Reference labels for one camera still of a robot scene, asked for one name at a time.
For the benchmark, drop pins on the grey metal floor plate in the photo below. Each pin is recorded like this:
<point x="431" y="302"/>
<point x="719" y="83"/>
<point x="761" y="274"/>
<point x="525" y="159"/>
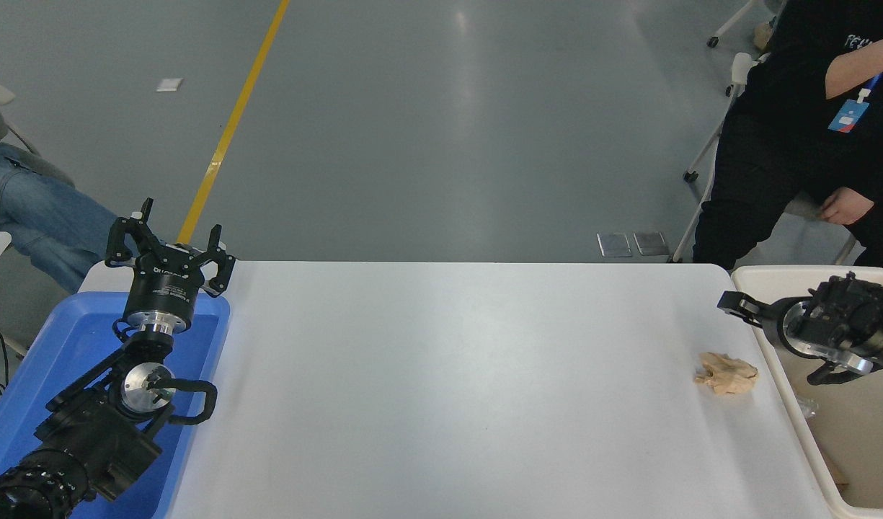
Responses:
<point x="651" y="243"/>
<point x="614" y="244"/>

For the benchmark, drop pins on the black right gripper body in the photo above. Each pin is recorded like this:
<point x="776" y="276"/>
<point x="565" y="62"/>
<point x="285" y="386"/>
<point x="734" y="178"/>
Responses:
<point x="783" y="328"/>

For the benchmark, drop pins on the white chair with casters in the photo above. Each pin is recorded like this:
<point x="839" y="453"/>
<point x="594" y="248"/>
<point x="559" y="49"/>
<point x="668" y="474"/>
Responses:
<point x="733" y="20"/>
<point x="744" y="68"/>

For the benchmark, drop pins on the person's forearm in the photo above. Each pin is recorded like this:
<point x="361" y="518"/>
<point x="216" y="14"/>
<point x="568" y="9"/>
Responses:
<point x="855" y="68"/>

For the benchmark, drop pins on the grey chair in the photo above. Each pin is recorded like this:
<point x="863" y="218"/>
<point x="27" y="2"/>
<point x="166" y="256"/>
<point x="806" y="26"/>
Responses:
<point x="45" y="166"/>

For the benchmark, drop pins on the person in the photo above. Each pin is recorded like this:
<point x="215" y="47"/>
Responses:
<point x="45" y="216"/>
<point x="773" y="144"/>

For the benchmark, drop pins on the large pale plastic bin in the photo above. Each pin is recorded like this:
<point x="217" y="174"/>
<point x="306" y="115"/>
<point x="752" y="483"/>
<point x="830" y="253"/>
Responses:
<point x="866" y="432"/>

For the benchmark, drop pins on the clear plastic scrap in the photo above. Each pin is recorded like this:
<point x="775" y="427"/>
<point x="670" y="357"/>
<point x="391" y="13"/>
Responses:
<point x="809" y="408"/>

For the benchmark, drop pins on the person's hand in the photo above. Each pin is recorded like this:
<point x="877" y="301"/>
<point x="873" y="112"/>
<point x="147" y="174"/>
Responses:
<point x="845" y="207"/>

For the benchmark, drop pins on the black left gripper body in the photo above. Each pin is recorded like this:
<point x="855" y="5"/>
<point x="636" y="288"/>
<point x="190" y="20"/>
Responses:
<point x="160" y="292"/>

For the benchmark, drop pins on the tan paper ball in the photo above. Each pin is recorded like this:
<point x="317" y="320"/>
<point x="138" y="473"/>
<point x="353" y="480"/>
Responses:
<point x="729" y="375"/>

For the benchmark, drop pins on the blue plastic tray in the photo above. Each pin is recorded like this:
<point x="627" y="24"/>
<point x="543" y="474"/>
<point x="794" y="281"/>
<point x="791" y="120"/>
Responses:
<point x="59" y="346"/>

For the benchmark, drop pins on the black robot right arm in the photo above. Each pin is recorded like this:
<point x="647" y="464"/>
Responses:
<point x="859" y="317"/>

